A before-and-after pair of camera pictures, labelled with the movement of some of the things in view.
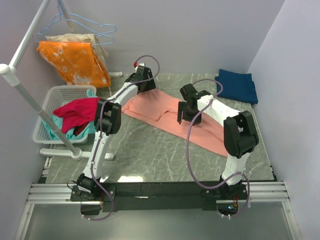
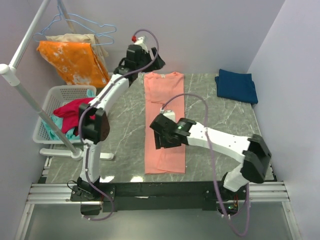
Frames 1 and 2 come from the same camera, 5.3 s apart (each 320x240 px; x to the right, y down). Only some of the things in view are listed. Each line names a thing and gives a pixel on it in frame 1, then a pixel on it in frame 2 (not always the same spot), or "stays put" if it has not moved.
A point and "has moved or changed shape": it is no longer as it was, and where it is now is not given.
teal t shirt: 80,130 stays put
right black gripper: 181,107 to 160,143
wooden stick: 62,2 stays put
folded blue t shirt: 238,86 stays put
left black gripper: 151,85 to 158,64
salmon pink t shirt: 153,106 has moved or changed shape
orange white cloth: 76,62 stays put
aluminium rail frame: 50,194 stays put
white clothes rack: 8,73 stays put
